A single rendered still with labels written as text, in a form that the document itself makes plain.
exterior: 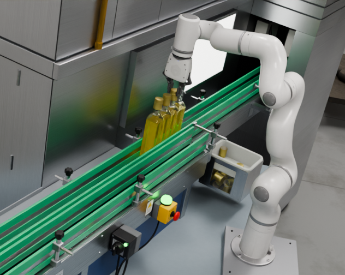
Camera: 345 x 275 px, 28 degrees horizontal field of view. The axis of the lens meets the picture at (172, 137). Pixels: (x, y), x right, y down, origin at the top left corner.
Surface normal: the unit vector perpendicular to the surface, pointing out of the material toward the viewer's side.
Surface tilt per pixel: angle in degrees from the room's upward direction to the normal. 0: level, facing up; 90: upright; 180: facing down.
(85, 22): 90
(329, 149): 0
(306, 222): 0
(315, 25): 90
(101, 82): 90
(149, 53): 90
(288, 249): 3
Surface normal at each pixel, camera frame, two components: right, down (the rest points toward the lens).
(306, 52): -0.51, 0.33
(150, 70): 0.84, 0.39
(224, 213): 0.18, -0.86
